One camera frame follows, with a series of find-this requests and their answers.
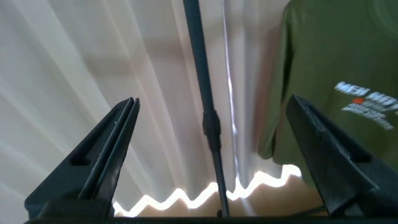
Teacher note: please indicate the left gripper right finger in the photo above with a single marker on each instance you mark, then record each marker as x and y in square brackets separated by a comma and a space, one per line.
[348, 168]

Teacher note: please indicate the beige curtain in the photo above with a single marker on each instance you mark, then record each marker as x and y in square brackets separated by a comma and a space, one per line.
[77, 77]

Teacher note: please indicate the green long-sleeved shirt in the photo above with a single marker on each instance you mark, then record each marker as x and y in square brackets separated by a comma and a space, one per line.
[326, 56]

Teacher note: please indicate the black clothes rack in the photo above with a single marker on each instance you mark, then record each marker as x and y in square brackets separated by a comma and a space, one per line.
[211, 124]

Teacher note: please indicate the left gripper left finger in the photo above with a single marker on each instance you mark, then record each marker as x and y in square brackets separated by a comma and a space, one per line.
[81, 174]

